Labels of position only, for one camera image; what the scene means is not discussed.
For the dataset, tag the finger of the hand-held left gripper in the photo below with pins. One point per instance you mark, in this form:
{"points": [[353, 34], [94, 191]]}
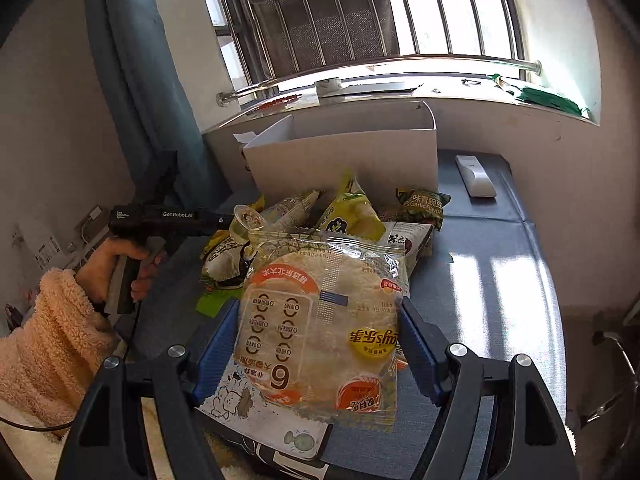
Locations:
{"points": [[222, 222]]}

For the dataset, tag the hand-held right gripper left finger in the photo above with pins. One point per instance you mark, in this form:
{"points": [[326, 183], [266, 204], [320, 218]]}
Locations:
{"points": [[220, 347]]}

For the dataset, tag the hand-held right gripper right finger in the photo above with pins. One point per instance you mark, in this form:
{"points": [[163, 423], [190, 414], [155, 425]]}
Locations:
{"points": [[417, 355]]}

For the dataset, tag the clear jelly cup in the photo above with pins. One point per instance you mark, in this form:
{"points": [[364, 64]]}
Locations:
{"points": [[246, 220]]}

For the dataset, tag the white black print snack packet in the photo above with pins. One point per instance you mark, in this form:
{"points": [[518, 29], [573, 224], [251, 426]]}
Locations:
{"points": [[225, 257]]}

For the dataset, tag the light green snack packet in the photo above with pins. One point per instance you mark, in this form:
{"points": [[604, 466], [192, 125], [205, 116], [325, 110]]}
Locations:
{"points": [[212, 300]]}

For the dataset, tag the white striped snack packet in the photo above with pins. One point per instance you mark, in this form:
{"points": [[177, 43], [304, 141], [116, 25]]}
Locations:
{"points": [[285, 210]]}

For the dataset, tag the clear rice cracker packet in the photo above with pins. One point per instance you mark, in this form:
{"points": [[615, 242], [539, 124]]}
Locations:
{"points": [[310, 320]]}

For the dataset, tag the brown white snack packet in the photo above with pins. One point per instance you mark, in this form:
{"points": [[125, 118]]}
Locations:
{"points": [[407, 240]]}

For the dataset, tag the yellow green chip bag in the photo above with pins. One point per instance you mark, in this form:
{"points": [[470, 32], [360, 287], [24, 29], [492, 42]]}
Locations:
{"points": [[350, 210]]}

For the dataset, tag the white cardboard box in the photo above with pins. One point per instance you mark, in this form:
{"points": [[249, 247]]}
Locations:
{"points": [[350, 155]]}

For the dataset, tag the dark green pea packet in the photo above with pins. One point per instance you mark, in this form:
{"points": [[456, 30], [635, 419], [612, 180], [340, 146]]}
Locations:
{"points": [[422, 205]]}

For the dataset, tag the person's left hand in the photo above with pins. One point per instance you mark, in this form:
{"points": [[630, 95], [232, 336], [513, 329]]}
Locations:
{"points": [[97, 270]]}

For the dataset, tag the phone with cartoon case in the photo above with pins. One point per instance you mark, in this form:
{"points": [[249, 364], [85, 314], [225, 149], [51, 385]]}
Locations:
{"points": [[235, 400]]}

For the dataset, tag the white crumpled paper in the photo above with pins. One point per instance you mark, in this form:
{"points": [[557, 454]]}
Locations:
{"points": [[245, 136]]}

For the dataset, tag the white power strip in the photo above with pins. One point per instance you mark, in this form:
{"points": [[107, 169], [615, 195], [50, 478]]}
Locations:
{"points": [[47, 250]]}

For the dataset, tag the orange stick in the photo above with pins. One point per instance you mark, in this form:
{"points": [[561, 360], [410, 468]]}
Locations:
{"points": [[280, 101]]}

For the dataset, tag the blue curtain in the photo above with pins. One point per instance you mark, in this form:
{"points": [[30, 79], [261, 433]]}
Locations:
{"points": [[140, 60]]}

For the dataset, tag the white remote control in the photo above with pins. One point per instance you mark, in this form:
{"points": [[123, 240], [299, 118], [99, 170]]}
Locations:
{"points": [[475, 175]]}

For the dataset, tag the grey flat sheet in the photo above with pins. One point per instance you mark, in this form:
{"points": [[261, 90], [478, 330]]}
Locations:
{"points": [[380, 88]]}

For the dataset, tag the steel window guard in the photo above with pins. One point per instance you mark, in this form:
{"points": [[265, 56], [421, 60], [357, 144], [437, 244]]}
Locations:
{"points": [[400, 60]]}

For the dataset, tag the small metal clip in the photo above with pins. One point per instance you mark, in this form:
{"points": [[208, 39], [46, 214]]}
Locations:
{"points": [[470, 81]]}

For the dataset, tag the green plastic bag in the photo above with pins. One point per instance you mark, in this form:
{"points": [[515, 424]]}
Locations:
{"points": [[545, 97]]}

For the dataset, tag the metal chair frame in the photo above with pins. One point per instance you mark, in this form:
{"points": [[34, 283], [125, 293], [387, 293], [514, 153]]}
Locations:
{"points": [[607, 355]]}

